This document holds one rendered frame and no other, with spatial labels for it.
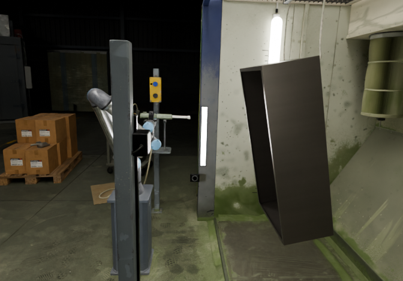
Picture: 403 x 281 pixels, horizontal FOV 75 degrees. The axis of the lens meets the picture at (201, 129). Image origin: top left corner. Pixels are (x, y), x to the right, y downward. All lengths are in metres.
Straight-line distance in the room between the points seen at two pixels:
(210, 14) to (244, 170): 1.61
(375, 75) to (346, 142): 0.79
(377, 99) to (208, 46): 1.60
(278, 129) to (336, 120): 1.50
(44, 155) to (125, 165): 3.59
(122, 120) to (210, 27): 2.06
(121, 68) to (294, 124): 1.21
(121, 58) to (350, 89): 2.69
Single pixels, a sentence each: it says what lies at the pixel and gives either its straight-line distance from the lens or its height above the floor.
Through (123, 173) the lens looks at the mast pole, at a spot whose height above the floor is 1.28.
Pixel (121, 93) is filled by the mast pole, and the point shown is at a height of 1.50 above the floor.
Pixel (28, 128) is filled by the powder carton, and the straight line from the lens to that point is 4.79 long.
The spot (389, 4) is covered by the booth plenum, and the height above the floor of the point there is 2.16.
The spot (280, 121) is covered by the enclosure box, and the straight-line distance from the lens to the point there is 1.67.
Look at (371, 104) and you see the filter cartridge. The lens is 2.82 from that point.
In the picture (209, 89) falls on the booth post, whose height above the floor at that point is 1.44.
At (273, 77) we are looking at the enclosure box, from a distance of 1.63.
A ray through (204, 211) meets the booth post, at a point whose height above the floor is 0.12.
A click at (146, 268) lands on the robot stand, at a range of 2.43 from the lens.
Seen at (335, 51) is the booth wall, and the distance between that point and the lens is 3.05.
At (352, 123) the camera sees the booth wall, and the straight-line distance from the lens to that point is 3.22.
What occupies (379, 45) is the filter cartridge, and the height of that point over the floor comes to 1.87.
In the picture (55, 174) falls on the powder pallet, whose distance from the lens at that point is 4.38.
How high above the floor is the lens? 1.55
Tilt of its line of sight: 11 degrees down
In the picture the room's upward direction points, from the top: 2 degrees clockwise
